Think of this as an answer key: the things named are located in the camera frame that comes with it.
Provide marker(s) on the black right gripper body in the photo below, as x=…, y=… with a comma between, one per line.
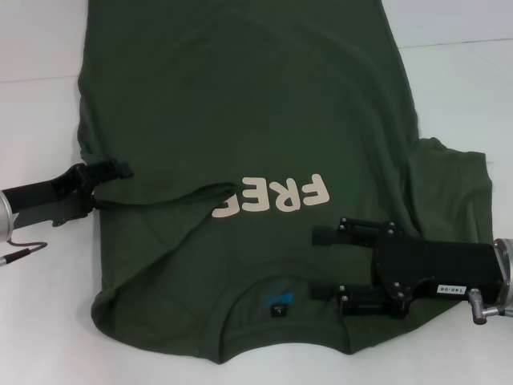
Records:
x=441, y=268

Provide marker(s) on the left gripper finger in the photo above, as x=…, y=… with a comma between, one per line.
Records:
x=116, y=169
x=97, y=201

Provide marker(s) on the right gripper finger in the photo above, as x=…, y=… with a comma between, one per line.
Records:
x=352, y=234
x=360, y=301

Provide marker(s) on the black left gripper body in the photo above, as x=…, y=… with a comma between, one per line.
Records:
x=60, y=196

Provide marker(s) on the dark green FREE T-shirt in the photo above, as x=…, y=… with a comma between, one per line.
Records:
x=248, y=120

